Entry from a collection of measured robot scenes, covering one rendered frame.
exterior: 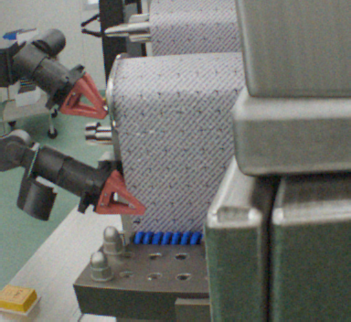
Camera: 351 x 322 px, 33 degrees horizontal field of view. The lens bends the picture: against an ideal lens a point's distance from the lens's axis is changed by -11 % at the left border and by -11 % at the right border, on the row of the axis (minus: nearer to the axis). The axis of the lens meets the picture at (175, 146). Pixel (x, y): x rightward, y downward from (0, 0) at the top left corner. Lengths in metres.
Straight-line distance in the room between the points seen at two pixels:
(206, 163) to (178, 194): 0.07
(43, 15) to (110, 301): 6.44
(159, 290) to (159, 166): 0.23
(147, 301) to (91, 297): 0.09
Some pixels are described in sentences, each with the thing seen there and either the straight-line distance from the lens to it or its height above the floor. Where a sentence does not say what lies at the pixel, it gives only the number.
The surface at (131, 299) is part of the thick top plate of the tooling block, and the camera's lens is 0.92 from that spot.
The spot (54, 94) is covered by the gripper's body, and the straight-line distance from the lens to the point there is 1.07.
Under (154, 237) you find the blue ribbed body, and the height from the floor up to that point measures 1.04.
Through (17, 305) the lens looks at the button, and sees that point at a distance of 1.13.
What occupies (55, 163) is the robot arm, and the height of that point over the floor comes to 1.17.
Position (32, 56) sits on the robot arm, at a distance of 1.10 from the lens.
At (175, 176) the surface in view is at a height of 1.13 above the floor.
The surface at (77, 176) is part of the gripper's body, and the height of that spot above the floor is 1.14.
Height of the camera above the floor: 1.48
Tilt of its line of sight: 17 degrees down
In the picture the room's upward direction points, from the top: 7 degrees counter-clockwise
